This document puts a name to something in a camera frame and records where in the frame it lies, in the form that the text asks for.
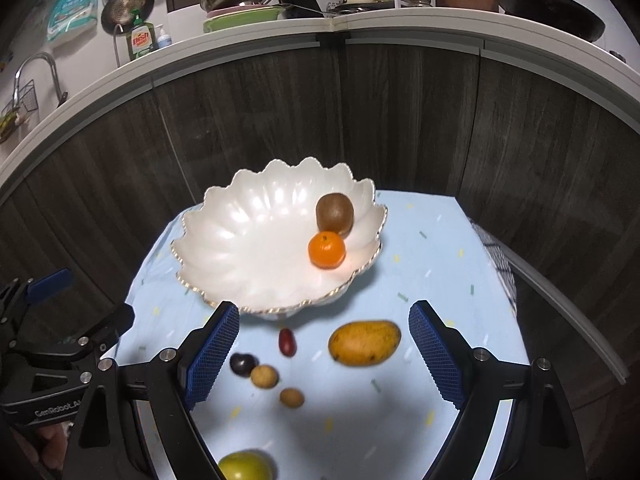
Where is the black white checkered cloth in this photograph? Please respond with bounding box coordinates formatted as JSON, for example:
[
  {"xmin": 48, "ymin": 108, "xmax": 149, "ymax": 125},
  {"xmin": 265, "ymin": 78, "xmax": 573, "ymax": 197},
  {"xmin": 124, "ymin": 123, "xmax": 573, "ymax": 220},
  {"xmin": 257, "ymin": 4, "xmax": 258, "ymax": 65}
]
[{"xmin": 470, "ymin": 220, "xmax": 517, "ymax": 313}]

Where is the copper frying pan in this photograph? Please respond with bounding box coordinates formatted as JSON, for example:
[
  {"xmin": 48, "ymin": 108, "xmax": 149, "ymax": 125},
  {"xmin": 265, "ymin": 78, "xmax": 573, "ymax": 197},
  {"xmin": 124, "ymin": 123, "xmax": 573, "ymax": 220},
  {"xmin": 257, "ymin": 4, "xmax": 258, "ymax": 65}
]
[{"xmin": 101, "ymin": 0, "xmax": 155, "ymax": 68}]

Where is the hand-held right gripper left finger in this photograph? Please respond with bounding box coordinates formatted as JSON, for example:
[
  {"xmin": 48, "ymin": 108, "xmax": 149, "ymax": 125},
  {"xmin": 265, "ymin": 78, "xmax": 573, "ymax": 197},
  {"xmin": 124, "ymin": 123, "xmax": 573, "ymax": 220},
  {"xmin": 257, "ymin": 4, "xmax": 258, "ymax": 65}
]
[{"xmin": 65, "ymin": 301, "xmax": 241, "ymax": 480}]

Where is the black wire basket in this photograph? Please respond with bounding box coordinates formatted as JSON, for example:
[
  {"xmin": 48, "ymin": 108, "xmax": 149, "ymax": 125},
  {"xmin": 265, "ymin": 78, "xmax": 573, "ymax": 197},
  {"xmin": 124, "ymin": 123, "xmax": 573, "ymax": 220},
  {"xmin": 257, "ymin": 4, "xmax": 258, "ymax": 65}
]
[{"xmin": 0, "ymin": 80, "xmax": 41, "ymax": 143}]

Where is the paper towel package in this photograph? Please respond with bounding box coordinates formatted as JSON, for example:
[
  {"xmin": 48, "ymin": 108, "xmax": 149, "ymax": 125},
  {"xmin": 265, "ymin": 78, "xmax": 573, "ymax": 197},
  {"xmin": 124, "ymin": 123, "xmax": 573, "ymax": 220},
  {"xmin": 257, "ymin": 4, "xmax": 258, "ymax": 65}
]
[{"xmin": 47, "ymin": 0, "xmax": 101, "ymax": 43}]

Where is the green plate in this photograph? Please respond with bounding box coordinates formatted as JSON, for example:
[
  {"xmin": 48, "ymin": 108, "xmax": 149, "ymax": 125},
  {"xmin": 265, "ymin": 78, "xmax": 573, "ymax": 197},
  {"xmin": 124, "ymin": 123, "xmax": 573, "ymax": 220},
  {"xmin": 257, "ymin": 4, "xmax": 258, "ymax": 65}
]
[{"xmin": 202, "ymin": 7, "xmax": 286, "ymax": 33}]

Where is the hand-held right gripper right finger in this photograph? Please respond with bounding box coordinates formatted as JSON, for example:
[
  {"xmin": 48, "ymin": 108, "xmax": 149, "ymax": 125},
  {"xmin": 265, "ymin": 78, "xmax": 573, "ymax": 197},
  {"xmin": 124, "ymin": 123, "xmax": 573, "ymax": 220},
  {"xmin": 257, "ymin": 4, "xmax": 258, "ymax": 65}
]
[{"xmin": 408, "ymin": 300, "xmax": 588, "ymax": 480}]

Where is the dark wood kitchen cabinet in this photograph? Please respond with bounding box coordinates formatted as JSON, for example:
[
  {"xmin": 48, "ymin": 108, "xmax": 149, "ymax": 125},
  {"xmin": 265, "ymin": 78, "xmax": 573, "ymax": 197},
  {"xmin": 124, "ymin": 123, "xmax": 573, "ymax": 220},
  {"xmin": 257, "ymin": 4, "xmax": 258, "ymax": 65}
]
[{"xmin": 0, "ymin": 30, "xmax": 640, "ymax": 411}]

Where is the orange mandarin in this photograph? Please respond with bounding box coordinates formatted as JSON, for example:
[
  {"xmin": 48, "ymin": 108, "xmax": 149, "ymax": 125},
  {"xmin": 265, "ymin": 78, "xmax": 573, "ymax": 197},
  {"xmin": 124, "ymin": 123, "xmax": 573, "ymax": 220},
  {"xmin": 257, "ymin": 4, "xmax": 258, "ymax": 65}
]
[{"xmin": 307, "ymin": 231, "xmax": 347, "ymax": 269}]

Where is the black wok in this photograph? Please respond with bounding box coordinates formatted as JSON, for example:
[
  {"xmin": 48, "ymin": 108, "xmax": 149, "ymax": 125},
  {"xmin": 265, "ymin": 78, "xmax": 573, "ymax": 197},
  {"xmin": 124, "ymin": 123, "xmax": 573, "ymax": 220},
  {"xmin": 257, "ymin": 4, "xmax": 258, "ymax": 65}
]
[{"xmin": 487, "ymin": 0, "xmax": 606, "ymax": 43}]

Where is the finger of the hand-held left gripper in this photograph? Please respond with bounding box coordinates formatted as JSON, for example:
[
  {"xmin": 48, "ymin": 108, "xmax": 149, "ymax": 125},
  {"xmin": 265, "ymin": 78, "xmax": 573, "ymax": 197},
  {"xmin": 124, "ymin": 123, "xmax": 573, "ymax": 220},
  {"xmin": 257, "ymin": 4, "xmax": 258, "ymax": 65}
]
[
  {"xmin": 10, "ymin": 303, "xmax": 136, "ymax": 362},
  {"xmin": 0, "ymin": 268, "xmax": 74, "ymax": 341}
]

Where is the grey metal bar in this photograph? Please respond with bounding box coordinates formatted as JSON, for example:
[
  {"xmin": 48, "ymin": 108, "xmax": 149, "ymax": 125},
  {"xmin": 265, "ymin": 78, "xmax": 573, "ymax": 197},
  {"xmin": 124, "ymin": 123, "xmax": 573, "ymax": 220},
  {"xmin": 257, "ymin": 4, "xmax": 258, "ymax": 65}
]
[{"xmin": 505, "ymin": 255, "xmax": 630, "ymax": 385}]

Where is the chrome faucet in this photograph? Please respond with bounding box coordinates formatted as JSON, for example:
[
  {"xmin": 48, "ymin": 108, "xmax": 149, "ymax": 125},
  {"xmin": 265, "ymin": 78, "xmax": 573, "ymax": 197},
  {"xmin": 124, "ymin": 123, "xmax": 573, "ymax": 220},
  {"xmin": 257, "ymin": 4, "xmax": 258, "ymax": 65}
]
[{"xmin": 14, "ymin": 52, "xmax": 68, "ymax": 108}]

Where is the green dish soap bottle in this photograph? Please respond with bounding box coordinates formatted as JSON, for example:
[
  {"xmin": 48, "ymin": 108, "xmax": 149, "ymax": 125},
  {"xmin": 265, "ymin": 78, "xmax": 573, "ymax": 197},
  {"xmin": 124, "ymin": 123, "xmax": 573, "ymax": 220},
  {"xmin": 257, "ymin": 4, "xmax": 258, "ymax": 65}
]
[{"xmin": 131, "ymin": 10, "xmax": 158, "ymax": 60}]

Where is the white scalloped bowl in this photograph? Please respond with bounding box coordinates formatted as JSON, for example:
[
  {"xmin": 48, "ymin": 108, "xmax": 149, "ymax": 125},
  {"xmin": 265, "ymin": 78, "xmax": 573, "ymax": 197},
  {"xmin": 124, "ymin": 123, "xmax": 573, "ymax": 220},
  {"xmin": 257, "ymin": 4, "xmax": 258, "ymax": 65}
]
[{"xmin": 171, "ymin": 157, "xmax": 388, "ymax": 320}]

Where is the white kitchen countertop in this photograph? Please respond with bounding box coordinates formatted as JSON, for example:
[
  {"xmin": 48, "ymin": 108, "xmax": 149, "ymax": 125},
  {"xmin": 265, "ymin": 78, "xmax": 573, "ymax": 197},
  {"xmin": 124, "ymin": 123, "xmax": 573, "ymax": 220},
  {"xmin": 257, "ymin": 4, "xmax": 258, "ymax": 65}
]
[{"xmin": 0, "ymin": 5, "xmax": 640, "ymax": 181}]

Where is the dark purple plum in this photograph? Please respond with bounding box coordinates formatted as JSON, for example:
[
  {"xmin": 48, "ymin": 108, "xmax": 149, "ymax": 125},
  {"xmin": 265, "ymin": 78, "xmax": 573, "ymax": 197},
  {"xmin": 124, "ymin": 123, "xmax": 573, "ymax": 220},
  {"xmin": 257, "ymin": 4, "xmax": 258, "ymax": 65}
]
[{"xmin": 229, "ymin": 353, "xmax": 259, "ymax": 377}]

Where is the green apple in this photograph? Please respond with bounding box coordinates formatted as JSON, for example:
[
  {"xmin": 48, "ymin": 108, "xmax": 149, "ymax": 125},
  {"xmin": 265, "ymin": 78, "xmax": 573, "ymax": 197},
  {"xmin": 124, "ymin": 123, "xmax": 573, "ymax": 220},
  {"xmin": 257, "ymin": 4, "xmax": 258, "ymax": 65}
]
[{"xmin": 217, "ymin": 450, "xmax": 275, "ymax": 480}]

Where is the yellow mango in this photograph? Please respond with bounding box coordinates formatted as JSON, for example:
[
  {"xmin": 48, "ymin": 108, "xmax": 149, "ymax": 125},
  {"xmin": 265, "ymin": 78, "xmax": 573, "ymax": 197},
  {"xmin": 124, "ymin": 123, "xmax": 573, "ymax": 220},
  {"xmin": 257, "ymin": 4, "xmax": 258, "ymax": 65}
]
[{"xmin": 328, "ymin": 321, "xmax": 402, "ymax": 367}]

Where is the brown kiwi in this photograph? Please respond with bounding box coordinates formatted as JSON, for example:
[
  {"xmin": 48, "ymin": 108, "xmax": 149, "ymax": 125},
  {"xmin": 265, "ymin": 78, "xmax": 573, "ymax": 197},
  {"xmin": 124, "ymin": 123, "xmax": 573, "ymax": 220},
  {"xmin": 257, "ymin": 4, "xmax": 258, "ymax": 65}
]
[{"xmin": 316, "ymin": 193, "xmax": 356, "ymax": 237}]

